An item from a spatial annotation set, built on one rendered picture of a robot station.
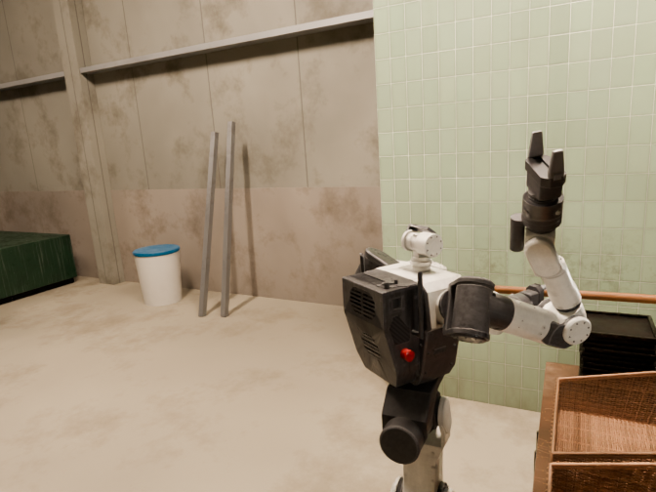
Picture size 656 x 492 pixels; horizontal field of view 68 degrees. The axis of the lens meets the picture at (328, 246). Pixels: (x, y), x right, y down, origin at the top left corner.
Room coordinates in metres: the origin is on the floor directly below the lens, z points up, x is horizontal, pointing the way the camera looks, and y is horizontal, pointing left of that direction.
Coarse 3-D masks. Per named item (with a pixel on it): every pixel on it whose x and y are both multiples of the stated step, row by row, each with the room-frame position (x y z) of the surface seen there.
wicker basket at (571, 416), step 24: (576, 384) 1.85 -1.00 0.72; (600, 384) 1.81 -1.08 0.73; (624, 384) 1.77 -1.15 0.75; (576, 408) 1.85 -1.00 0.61; (600, 408) 1.81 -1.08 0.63; (624, 408) 1.77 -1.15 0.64; (648, 408) 1.73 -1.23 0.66; (576, 432) 1.71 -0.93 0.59; (600, 432) 1.70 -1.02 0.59; (624, 432) 1.69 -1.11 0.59; (648, 432) 1.67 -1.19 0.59; (552, 456) 1.40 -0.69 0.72; (576, 456) 1.37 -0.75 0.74; (600, 456) 1.34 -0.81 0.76; (624, 456) 1.31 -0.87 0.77; (648, 456) 1.28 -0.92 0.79; (576, 480) 1.37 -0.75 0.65
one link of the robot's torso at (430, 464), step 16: (448, 400) 1.32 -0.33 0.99; (448, 416) 1.32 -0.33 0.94; (432, 432) 1.36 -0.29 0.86; (448, 432) 1.33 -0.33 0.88; (432, 448) 1.32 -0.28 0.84; (416, 464) 1.33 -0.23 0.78; (432, 464) 1.31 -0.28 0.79; (400, 480) 1.39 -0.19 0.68; (416, 480) 1.33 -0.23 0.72; (432, 480) 1.30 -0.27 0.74
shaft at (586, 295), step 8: (496, 288) 1.73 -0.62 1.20; (504, 288) 1.72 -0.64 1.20; (512, 288) 1.71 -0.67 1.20; (520, 288) 1.70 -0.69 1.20; (544, 296) 1.66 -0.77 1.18; (584, 296) 1.60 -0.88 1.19; (592, 296) 1.59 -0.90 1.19; (600, 296) 1.58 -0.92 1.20; (608, 296) 1.57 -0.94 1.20; (616, 296) 1.56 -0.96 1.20; (624, 296) 1.55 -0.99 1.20; (632, 296) 1.54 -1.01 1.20; (640, 296) 1.53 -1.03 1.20; (648, 296) 1.53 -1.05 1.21
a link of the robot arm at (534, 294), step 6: (528, 288) 1.60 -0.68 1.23; (534, 288) 1.58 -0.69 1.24; (540, 288) 1.58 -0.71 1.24; (516, 294) 1.56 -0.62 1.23; (522, 294) 1.55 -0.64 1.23; (528, 294) 1.56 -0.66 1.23; (534, 294) 1.56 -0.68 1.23; (540, 294) 1.57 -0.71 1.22; (522, 300) 1.52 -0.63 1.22; (528, 300) 1.53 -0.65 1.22; (534, 300) 1.55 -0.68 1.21; (540, 300) 1.57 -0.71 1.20
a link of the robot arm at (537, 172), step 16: (528, 160) 1.12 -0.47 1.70; (544, 160) 1.11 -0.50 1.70; (528, 176) 1.12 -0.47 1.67; (544, 176) 1.05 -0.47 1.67; (528, 192) 1.12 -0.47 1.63; (544, 192) 1.06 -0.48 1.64; (560, 192) 1.07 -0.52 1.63; (528, 208) 1.11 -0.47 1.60; (544, 208) 1.08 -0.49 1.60; (560, 208) 1.09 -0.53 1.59
